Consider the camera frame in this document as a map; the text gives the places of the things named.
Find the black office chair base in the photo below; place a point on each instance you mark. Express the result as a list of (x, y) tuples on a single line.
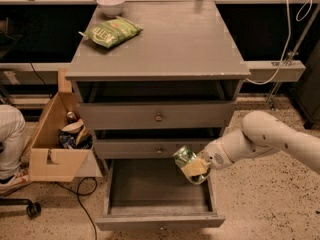
[(33, 209)]

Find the grey drawer cabinet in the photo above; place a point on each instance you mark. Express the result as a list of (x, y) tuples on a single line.
[(184, 54)]

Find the green chip bag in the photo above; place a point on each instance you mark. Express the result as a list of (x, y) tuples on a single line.
[(112, 32)]

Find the grey middle drawer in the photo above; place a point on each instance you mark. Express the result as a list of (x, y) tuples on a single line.
[(145, 148)]

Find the person leg white trousers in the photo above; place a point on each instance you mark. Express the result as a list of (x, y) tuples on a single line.
[(12, 125)]

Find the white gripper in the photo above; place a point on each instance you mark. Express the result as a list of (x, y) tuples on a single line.
[(216, 153)]

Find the grey top drawer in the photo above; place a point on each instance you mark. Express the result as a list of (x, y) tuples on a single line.
[(152, 115)]

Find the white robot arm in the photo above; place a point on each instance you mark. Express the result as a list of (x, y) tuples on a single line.
[(260, 134)]

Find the trash items in box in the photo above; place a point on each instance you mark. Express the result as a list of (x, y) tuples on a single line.
[(74, 135)]

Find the cardboard box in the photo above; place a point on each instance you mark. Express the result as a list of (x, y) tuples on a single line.
[(49, 161)]

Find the white bowl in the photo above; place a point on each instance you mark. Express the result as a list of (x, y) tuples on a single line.
[(111, 8)]

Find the green soda can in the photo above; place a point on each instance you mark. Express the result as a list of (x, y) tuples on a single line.
[(183, 156)]

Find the metal stand rod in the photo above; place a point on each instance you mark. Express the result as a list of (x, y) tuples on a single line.
[(290, 56)]

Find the grey open bottom drawer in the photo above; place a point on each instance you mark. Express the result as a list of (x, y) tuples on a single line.
[(153, 194)]

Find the white orange sneaker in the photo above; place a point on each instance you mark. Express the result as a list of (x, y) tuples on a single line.
[(18, 180)]

